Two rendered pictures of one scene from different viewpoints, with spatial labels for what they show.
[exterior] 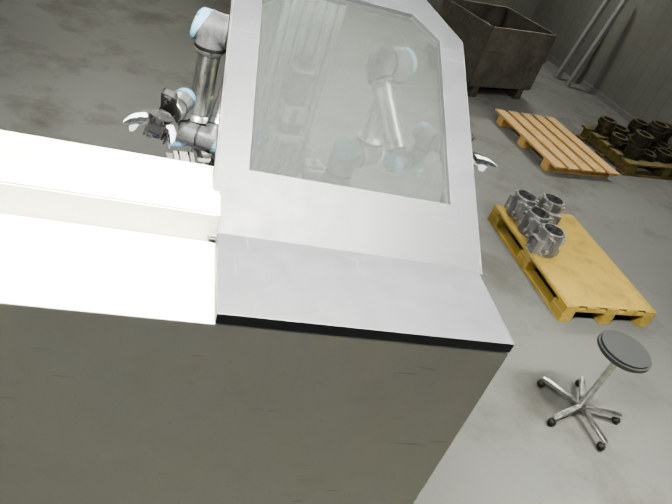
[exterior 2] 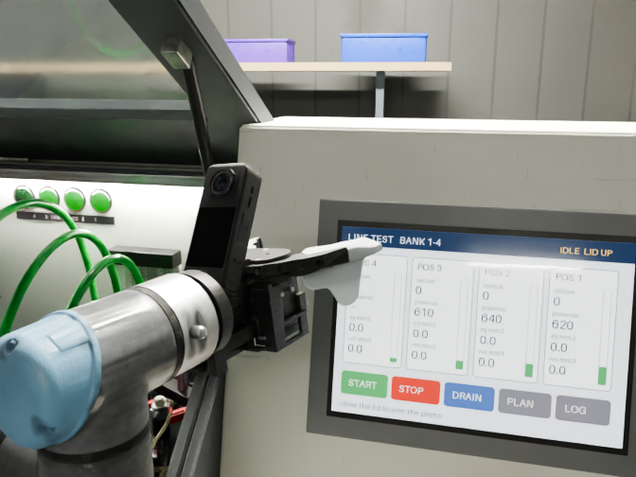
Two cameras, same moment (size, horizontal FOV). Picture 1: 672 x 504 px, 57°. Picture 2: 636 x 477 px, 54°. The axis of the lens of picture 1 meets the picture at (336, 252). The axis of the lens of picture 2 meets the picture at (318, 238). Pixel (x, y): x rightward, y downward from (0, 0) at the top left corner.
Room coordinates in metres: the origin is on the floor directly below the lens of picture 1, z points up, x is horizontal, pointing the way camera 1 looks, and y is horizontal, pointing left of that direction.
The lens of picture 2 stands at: (2.13, 1.01, 1.62)
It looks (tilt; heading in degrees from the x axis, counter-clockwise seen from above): 14 degrees down; 215
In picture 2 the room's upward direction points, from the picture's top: straight up
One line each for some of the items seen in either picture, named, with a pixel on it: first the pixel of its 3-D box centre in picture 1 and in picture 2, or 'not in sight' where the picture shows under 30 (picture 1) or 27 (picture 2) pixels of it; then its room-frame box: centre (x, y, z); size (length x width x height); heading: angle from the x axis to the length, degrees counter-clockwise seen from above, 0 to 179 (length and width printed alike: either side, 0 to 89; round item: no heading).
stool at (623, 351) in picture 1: (602, 385); not in sight; (2.72, -1.63, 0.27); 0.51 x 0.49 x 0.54; 116
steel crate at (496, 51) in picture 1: (486, 49); not in sight; (8.23, -0.94, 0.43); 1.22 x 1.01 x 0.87; 135
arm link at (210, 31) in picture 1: (204, 83); not in sight; (2.16, 0.68, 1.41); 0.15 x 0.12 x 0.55; 92
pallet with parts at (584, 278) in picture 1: (572, 252); not in sight; (4.29, -1.71, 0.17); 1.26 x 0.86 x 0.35; 27
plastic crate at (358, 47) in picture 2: not in sight; (383, 48); (-0.14, -0.24, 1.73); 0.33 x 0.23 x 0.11; 118
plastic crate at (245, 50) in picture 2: not in sight; (257, 51); (0.09, -0.68, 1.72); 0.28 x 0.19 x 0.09; 118
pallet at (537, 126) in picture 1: (552, 144); not in sight; (6.80, -1.87, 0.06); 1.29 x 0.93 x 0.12; 27
